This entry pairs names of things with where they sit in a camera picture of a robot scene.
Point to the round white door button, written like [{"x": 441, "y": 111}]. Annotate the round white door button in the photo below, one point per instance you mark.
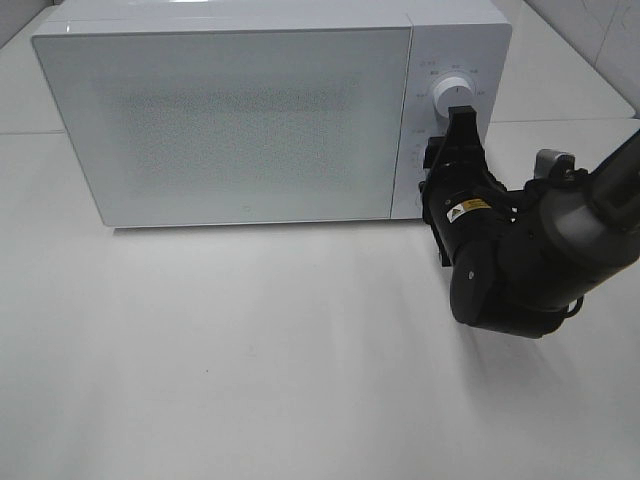
[{"x": 419, "y": 204}]

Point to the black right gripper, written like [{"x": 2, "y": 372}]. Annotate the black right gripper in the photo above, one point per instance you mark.
[{"x": 462, "y": 201}]

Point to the white microwave oven body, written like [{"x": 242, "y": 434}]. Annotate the white microwave oven body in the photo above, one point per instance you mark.
[{"x": 469, "y": 37}]

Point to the white microwave door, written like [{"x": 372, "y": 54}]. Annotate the white microwave door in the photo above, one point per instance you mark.
[{"x": 222, "y": 128}]

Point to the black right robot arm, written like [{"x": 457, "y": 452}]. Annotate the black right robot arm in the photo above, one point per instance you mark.
[{"x": 523, "y": 260}]

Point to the upper white power knob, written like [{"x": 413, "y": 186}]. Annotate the upper white power knob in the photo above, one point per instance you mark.
[{"x": 452, "y": 90}]

